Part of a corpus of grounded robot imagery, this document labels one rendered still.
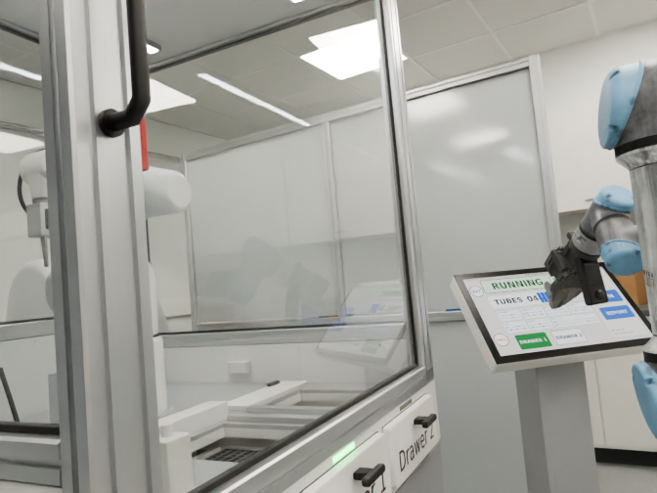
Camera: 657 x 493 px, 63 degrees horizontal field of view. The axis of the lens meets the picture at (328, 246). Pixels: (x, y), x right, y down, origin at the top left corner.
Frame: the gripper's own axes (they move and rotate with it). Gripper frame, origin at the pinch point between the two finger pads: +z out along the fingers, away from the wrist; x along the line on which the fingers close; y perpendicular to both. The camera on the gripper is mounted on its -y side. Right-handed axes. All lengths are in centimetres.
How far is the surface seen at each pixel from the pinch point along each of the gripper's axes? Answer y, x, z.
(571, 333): 1.2, -12.2, 14.8
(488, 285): 20.7, 4.3, 14.9
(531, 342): -0.3, 1.0, 14.8
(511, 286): 19.5, -2.8, 14.9
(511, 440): 9, -32, 104
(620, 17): 243, -195, 25
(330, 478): -40, 69, -22
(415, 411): -20.5, 44.0, 2.3
